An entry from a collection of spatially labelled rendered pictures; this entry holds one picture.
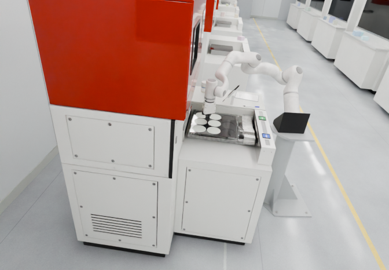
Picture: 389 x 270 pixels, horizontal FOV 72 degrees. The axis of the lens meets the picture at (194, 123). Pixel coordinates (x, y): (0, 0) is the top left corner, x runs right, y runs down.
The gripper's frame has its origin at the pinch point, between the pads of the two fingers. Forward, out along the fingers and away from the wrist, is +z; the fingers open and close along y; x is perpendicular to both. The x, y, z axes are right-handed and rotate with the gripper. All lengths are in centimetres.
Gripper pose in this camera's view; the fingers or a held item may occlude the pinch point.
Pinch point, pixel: (207, 118)
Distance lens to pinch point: 211.0
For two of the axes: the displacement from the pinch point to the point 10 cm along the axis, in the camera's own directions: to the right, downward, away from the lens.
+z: -0.8, 8.6, 5.0
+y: 9.0, -1.5, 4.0
